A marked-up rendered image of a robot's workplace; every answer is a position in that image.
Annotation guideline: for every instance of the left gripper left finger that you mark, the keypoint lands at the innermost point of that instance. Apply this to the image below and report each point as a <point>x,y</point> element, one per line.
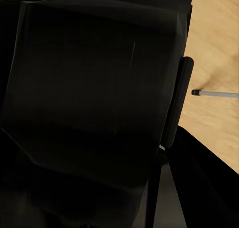
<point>8,151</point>

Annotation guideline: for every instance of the digital camera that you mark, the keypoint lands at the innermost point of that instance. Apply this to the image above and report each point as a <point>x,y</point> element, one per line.
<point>89,90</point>

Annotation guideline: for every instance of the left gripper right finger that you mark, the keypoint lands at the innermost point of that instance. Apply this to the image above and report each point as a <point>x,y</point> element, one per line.
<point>208,189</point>

